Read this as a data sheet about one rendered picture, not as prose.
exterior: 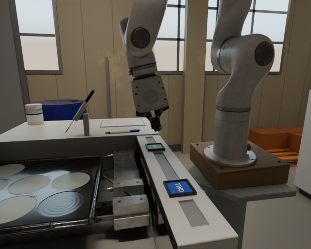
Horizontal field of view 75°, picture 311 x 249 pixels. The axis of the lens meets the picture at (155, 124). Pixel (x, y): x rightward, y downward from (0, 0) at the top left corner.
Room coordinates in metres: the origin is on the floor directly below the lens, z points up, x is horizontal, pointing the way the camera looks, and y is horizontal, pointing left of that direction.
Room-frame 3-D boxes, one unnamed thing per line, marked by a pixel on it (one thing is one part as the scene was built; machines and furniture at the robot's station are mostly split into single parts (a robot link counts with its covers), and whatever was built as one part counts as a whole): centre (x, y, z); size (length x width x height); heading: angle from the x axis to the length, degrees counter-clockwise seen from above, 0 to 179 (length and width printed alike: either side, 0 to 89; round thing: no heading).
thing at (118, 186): (0.50, 0.07, 0.89); 0.08 x 0.03 x 0.03; 101
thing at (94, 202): (0.54, 0.17, 0.90); 0.38 x 0.01 x 0.01; 11
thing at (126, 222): (0.57, 0.09, 0.87); 0.36 x 0.08 x 0.03; 11
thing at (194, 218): (0.51, -0.02, 0.89); 0.55 x 0.09 x 0.14; 11
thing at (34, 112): (0.97, 0.59, 1.01); 0.07 x 0.07 x 0.10
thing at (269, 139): (2.93, -2.03, 0.19); 1.05 x 0.72 x 0.38; 100
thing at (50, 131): (0.90, 0.32, 0.89); 0.62 x 0.35 x 0.14; 101
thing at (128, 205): (0.42, 0.06, 0.89); 0.08 x 0.03 x 0.03; 101
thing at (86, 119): (0.77, 0.29, 1.03); 0.06 x 0.04 x 0.13; 101
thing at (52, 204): (0.51, 0.35, 0.90); 0.34 x 0.34 x 0.01; 11
